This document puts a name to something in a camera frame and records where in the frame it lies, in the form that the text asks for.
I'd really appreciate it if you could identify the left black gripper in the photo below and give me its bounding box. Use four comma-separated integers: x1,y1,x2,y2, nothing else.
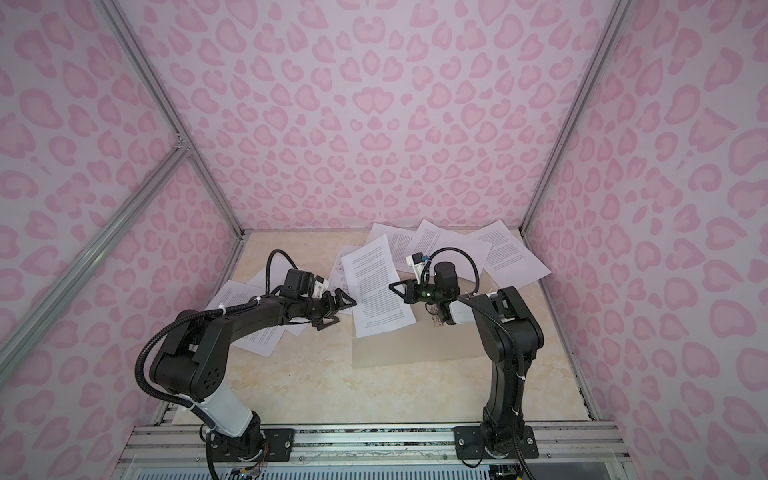
298,287,357,329

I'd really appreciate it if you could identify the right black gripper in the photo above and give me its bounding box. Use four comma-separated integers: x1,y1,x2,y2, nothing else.
389,279,446,307

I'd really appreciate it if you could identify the large text sheet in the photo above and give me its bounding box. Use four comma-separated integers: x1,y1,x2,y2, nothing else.
341,235,416,338

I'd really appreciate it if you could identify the beige paper folder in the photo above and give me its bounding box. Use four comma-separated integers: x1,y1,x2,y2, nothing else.
352,287,485,368

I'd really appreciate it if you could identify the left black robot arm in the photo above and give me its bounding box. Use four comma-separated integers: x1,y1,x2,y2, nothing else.
134,269,357,463

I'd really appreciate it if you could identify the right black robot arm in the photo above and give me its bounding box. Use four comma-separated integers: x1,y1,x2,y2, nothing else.
388,262,544,462

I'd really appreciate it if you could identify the diagram sheet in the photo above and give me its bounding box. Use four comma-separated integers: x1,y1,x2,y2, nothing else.
329,245,359,292

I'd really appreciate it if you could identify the text sheet centre back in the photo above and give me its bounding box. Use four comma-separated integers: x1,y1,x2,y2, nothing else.
365,223,416,272

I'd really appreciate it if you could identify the text sheet back overlapping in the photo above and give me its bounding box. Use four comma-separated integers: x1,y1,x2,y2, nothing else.
407,220,492,280

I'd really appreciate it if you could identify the text sheet far left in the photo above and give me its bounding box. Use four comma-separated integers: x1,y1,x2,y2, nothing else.
206,280,284,358

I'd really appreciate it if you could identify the text sheet back right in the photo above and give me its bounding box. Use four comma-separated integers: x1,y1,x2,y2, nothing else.
467,220,551,289

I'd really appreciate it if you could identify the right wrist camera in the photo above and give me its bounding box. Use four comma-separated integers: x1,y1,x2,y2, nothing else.
406,252,429,283

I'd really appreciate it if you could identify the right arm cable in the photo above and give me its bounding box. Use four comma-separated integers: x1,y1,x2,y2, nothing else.
419,246,538,480

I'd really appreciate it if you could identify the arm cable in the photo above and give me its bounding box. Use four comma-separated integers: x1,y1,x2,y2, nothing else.
419,246,538,480
134,248,301,415

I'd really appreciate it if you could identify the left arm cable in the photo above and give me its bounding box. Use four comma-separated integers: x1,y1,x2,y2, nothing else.
134,248,301,415

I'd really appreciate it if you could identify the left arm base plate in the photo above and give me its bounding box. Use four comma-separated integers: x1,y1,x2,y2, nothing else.
206,427,295,463

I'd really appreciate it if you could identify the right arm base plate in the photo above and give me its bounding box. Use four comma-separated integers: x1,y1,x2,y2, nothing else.
452,424,540,461

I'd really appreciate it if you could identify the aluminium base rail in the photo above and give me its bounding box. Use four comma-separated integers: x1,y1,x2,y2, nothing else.
113,421,634,480

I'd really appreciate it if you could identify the left corner aluminium post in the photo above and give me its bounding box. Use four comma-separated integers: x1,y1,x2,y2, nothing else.
94,0,246,240

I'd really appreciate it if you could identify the corner aluminium post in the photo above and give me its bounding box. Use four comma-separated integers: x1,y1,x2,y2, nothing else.
94,0,246,240
519,0,636,239

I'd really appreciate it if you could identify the diagonal aluminium frame bar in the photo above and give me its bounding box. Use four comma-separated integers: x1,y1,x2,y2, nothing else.
1,141,188,385

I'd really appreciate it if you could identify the right corner aluminium post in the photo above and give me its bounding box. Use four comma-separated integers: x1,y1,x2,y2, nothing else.
519,0,636,239

